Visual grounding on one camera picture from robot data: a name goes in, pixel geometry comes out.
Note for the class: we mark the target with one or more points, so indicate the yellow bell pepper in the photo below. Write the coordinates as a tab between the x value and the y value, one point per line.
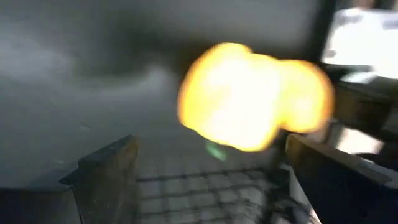
230	99

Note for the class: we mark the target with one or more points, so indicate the orange yellow lemon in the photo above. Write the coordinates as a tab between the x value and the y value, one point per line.
308	96

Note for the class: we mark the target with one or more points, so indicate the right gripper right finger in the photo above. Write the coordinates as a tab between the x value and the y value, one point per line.
345	193

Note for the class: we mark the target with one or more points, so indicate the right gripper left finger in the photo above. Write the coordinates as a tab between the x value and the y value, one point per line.
102	186

